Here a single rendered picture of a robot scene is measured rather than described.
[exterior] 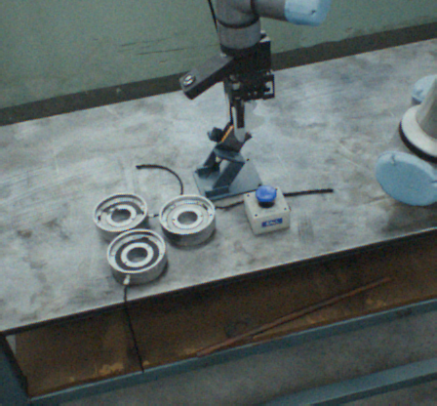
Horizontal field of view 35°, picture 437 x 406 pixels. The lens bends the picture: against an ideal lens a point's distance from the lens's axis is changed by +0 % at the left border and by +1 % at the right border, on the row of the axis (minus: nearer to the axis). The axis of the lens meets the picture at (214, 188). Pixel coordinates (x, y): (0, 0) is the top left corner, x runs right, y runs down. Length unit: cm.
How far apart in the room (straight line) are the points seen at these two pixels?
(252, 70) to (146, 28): 166
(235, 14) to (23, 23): 176
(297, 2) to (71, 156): 67
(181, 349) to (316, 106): 62
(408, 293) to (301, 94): 51
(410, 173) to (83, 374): 76
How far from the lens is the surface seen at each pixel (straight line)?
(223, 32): 121
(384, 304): 154
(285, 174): 144
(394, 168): 117
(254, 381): 207
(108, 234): 132
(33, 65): 295
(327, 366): 210
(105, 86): 302
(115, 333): 152
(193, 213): 133
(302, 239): 131
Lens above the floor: 176
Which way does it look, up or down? 42 degrees down
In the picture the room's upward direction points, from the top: 6 degrees counter-clockwise
